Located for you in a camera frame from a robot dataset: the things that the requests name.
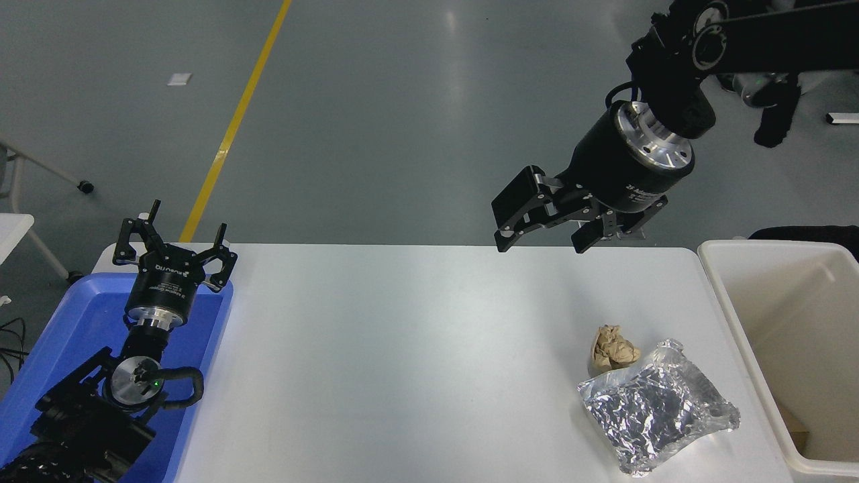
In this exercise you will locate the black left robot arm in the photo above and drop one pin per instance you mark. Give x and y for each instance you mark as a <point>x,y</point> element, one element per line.
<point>80,429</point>

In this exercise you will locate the white paper scrap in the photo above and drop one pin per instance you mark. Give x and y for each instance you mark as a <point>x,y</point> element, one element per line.
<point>179,79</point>

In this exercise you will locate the blue plastic tray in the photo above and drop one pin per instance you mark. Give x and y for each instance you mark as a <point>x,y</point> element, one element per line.
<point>80,322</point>

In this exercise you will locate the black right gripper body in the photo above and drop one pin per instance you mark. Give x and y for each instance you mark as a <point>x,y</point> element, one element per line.
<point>604,164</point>

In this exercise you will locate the crumpled tan paper ball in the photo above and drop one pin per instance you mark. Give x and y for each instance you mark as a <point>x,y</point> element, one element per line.
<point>611,350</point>

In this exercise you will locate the large pale plastic bin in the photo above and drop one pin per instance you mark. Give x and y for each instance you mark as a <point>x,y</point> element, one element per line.
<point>798,322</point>

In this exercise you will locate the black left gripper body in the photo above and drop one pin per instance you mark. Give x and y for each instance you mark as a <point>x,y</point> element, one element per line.
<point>166,285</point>

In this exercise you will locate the black bulky object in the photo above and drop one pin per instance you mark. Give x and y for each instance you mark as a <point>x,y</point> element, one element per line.
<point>812,235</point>

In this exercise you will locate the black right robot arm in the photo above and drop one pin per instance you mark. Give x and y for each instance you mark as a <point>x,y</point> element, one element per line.
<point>772,37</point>

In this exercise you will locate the grey frame with caster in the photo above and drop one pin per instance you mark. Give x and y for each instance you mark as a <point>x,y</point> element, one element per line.
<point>40,166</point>

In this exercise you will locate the white floor bar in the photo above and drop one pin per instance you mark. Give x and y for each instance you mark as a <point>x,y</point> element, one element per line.
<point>844,118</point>

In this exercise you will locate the white side table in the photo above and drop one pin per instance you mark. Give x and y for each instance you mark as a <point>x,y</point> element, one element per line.
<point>13,231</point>

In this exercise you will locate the silver foil plate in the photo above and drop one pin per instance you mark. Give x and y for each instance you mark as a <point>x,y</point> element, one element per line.
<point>654,409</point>

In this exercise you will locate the metal floor plate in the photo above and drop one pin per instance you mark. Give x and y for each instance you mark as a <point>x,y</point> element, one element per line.
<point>636,234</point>

